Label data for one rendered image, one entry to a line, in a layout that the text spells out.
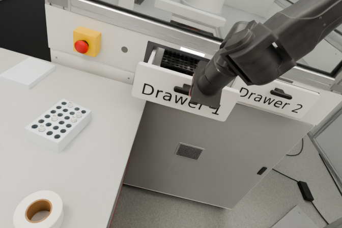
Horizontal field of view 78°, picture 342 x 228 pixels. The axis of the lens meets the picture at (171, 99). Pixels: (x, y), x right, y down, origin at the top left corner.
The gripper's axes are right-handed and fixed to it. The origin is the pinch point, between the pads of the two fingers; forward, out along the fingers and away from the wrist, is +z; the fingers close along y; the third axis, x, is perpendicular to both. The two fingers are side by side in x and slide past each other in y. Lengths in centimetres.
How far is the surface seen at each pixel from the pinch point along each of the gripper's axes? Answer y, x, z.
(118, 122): -10.4, 18.6, 9.9
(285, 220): -30, -91, 84
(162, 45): 16.7, 12.6, 7.9
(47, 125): -16.7, 33.0, 2.5
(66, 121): -14.7, 29.3, 2.4
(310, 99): 13.9, -40.8, 8.6
